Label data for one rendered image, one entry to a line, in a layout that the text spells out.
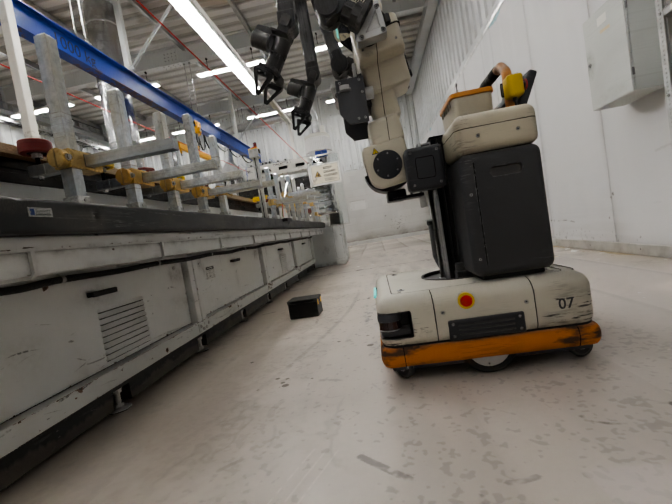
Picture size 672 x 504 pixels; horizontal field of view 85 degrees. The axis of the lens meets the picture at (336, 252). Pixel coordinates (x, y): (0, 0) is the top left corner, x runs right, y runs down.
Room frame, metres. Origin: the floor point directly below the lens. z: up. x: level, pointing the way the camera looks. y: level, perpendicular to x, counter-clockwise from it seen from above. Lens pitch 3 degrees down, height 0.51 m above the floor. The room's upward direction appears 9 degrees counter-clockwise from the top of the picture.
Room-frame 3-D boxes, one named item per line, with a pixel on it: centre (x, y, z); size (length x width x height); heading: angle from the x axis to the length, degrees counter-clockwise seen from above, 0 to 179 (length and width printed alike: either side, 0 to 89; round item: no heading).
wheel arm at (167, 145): (1.04, 0.60, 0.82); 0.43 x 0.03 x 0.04; 84
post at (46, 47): (1.00, 0.67, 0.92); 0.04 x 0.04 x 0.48; 84
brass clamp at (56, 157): (1.03, 0.67, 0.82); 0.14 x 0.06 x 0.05; 174
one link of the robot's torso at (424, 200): (1.37, -0.29, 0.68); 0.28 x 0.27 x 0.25; 173
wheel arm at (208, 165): (1.28, 0.57, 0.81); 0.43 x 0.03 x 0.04; 84
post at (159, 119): (1.50, 0.62, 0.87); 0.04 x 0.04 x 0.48; 84
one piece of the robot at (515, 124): (1.40, -0.55, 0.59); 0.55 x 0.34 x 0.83; 173
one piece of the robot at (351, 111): (1.45, -0.17, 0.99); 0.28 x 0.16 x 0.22; 173
